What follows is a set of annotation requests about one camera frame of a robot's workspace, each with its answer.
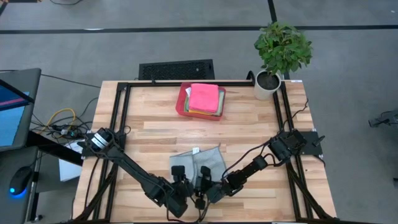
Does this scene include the yellow cable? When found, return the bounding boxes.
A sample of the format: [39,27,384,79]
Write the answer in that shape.
[46,108,76,133]

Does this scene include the grey monitor with blue screen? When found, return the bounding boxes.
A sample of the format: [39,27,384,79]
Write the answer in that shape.
[0,67,42,152]

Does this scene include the pink microfiber towel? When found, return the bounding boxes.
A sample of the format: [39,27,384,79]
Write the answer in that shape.
[188,83,220,114]

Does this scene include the black computer mouse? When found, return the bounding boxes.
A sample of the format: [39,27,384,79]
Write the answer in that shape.
[8,166,34,199]

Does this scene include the dark grey side desk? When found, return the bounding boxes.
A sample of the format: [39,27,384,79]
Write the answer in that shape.
[0,146,41,224]

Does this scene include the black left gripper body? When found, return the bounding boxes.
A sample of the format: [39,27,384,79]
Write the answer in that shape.
[166,166,196,218]

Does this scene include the black tangled cables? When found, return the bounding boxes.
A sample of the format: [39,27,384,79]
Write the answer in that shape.
[368,108,398,128]

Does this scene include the red plastic tray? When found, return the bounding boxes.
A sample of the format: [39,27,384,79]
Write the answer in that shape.
[175,82,227,121]

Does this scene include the thin black floor cable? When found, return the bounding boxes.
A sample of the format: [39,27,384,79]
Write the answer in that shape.
[40,73,102,89]

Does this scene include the white box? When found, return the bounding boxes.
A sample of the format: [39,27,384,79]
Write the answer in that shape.
[58,141,84,182]

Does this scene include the green leafy plant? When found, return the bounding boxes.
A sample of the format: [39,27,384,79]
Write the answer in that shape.
[254,21,313,75]

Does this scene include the black mesh computer case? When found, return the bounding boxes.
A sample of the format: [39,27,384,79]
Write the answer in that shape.
[138,58,216,81]

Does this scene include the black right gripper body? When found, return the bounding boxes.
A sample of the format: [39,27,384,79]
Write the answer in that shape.
[194,166,227,210]

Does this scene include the grey microfiber towel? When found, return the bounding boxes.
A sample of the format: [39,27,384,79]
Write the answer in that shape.
[169,143,227,187]

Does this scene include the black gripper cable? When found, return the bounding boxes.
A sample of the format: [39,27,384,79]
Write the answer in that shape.
[165,198,200,224]
[198,99,309,223]

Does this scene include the sage green microfiber towel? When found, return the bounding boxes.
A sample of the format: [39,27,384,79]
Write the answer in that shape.
[185,88,225,117]

